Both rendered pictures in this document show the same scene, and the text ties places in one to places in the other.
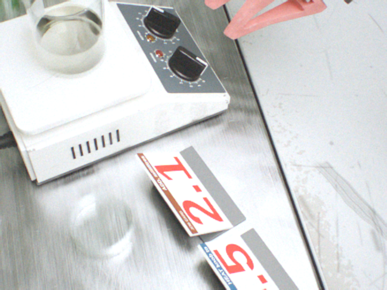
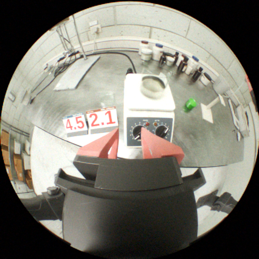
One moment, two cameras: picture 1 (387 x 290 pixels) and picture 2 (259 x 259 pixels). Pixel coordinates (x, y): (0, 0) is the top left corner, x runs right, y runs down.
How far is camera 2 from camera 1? 48 cm
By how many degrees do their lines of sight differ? 40
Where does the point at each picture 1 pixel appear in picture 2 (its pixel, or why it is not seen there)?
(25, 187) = not seen: hidden behind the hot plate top
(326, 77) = not seen: hidden behind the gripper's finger
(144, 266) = (94, 106)
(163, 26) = (160, 132)
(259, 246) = (83, 133)
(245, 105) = (125, 154)
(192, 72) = (136, 133)
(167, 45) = (151, 130)
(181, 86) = (130, 125)
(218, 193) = (100, 130)
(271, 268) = (77, 133)
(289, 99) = not seen: hidden behind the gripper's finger
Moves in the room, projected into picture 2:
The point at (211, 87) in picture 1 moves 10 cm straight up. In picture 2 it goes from (129, 140) to (130, 129)
